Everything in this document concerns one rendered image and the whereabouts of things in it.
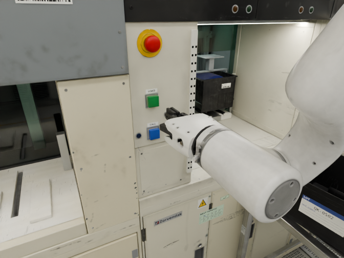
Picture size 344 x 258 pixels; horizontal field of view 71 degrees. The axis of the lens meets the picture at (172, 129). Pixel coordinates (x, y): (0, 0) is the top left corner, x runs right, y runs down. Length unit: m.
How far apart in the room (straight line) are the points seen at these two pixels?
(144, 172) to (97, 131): 0.21
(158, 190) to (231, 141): 0.51
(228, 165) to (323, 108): 0.14
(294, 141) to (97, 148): 0.48
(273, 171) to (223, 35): 1.12
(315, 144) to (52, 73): 0.52
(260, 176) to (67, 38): 0.46
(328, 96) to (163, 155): 0.56
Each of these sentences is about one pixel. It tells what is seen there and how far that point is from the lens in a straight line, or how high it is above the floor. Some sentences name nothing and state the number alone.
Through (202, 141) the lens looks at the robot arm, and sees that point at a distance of 0.40.
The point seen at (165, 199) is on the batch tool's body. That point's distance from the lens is 0.87.
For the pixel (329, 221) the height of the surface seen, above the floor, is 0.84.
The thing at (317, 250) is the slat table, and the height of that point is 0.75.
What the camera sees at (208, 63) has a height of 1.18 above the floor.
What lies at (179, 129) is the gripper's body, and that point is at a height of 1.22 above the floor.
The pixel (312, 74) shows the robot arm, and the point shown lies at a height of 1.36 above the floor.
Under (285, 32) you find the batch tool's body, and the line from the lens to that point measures 1.22.
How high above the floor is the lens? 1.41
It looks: 25 degrees down
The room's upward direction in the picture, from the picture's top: straight up
